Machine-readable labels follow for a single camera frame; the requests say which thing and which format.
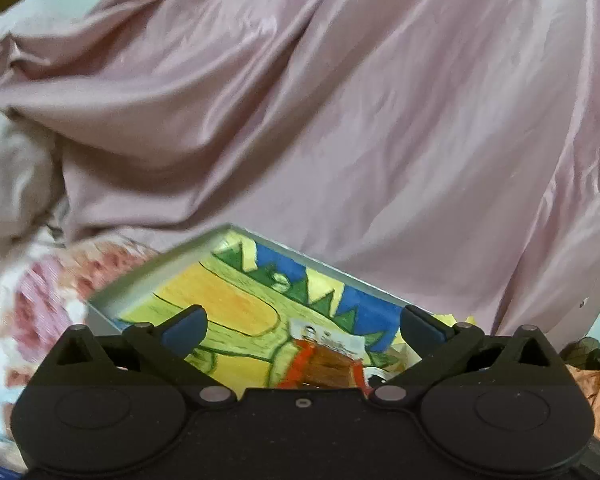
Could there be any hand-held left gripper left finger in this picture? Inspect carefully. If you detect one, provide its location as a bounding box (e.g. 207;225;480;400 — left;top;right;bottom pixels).
44;304;238;408

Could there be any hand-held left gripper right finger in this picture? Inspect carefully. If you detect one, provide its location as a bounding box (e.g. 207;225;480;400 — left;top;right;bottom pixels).
368;304;562;408

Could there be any grey tray with colourful drawing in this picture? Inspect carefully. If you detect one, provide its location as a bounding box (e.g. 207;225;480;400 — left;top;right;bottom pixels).
87;223;423;391

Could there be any floral bedsheet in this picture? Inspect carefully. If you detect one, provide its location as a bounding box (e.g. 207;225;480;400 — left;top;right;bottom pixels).
0;232;163;476

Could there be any dark bundle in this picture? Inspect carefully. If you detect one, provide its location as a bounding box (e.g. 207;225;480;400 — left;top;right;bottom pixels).
560;336;600;378

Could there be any pale pink duvet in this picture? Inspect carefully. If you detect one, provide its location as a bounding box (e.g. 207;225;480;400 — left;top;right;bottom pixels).
0;107;72;283

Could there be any pink satin sheet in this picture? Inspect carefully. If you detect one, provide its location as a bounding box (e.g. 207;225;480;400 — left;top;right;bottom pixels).
0;0;600;348

